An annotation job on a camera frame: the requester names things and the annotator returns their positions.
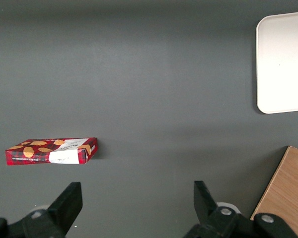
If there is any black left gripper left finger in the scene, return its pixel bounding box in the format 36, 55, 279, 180
0, 182, 83, 238

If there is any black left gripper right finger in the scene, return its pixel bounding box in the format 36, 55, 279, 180
183, 180, 298, 238

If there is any white rectangular tray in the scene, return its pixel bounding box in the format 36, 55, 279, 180
255, 10, 298, 115

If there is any red plaid cookie box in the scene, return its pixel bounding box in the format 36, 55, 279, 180
4, 137, 98, 166

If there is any wooden two-drawer cabinet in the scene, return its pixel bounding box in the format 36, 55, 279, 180
250, 145, 298, 238

